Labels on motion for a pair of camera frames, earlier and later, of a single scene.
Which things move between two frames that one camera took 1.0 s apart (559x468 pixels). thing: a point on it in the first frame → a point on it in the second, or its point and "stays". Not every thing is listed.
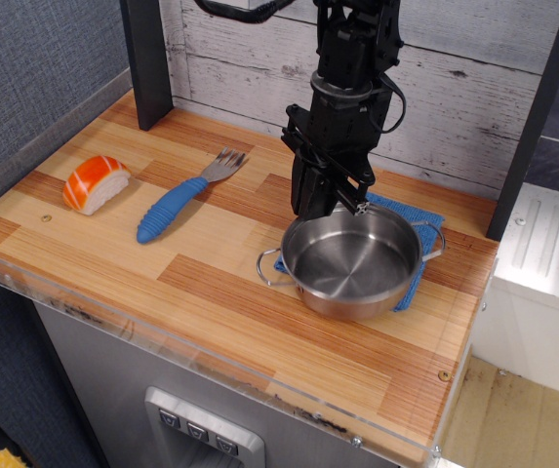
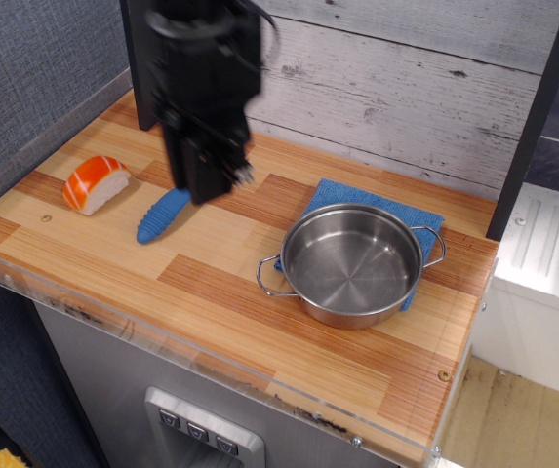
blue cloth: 427,226 stays
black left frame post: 147,60 stays
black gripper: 338,134 → 203,83
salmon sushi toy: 96,183 stays
